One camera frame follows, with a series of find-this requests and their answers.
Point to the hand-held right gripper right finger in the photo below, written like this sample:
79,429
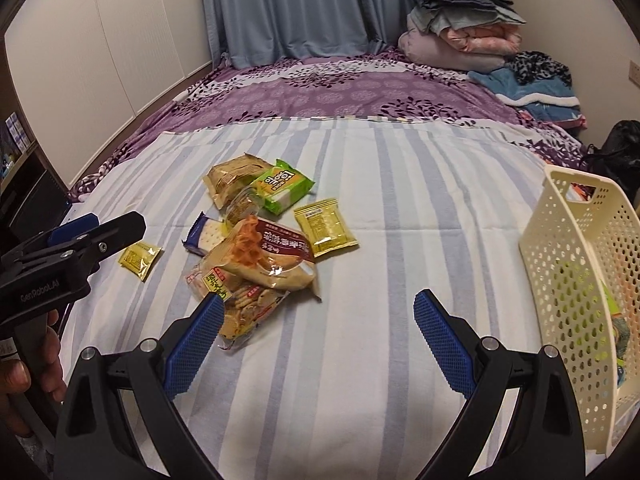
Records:
442,345

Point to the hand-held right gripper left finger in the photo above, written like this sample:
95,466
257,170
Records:
195,345

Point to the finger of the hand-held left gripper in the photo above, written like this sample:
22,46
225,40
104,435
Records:
75,226
115,232

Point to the small yellow snack packet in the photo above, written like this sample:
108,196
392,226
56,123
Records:
140,258

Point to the beige cracker bag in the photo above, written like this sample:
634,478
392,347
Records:
250,310

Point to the blue cracker packet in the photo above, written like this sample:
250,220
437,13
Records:
205,232

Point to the clear cracker packet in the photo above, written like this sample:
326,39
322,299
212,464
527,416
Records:
242,207

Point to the red-brown label snack bag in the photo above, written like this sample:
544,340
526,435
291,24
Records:
280,245

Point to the cream perforated plastic basket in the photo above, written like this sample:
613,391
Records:
550,240

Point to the person's left hand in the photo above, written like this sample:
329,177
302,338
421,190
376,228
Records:
12,380

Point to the dark shelf unit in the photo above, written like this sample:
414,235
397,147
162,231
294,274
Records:
25,180

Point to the brown cracker packet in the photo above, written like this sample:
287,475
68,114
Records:
230,175

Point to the large yellow snack packet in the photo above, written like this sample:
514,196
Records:
325,227

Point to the green snack packet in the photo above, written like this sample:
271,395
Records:
277,185

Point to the green seaweed packet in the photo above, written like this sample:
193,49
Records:
611,310

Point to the blue striped sheet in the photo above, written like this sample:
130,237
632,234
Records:
375,185

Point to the white wardrobe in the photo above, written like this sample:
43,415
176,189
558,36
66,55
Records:
125,35

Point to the purple floral bedsheet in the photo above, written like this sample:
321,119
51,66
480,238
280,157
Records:
325,90

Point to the blue fleece blanket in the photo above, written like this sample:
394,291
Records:
530,97

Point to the black bag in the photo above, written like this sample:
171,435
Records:
617,147

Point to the blue curtain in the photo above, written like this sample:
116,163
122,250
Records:
285,10
390,0

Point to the lavender quilt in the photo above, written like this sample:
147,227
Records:
440,55

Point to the leopard print cloth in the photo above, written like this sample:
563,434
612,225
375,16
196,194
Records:
540,67

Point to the pink quilt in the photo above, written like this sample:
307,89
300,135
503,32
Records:
487,40

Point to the light green cloth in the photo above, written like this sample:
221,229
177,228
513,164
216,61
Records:
425,22

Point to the folded dark grey blanket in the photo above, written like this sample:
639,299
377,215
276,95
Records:
465,2

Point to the beige wall socket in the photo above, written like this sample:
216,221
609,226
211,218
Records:
635,74

